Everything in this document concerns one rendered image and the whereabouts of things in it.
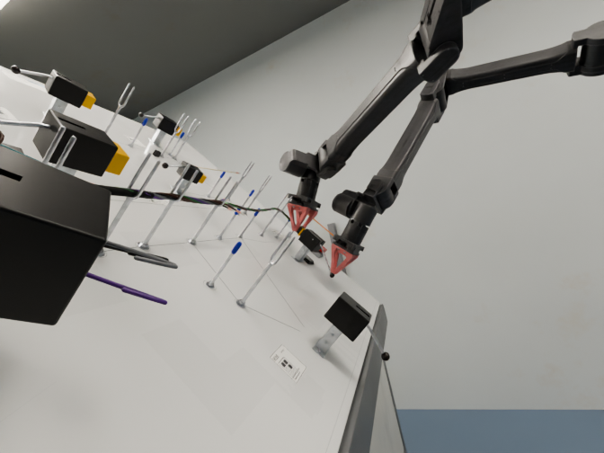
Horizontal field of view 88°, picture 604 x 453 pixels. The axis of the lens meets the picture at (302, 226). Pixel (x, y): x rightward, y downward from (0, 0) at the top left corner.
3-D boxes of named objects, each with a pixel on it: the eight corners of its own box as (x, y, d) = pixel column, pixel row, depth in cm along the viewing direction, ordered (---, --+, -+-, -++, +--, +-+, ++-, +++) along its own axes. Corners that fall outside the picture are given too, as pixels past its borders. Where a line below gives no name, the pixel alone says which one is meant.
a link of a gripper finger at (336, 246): (319, 267, 84) (335, 235, 83) (328, 267, 90) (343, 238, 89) (341, 279, 81) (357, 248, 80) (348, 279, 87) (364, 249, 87)
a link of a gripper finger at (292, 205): (280, 227, 89) (288, 195, 89) (291, 230, 95) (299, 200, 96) (301, 233, 86) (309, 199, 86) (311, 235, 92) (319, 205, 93)
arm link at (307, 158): (340, 173, 84) (336, 146, 88) (306, 157, 77) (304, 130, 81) (311, 191, 92) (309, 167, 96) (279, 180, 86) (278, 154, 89)
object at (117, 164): (93, 155, 44) (102, 137, 44) (108, 160, 46) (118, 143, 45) (103, 171, 42) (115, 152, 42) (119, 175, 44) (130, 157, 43)
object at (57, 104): (-5, 92, 58) (16, 48, 57) (65, 120, 67) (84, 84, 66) (-3, 101, 56) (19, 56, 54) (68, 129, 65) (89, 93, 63)
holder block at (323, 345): (361, 395, 49) (402, 350, 47) (303, 341, 52) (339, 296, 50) (364, 381, 53) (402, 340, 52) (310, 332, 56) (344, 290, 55)
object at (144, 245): (152, 250, 46) (202, 172, 44) (142, 251, 45) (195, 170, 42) (143, 242, 47) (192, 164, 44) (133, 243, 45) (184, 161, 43)
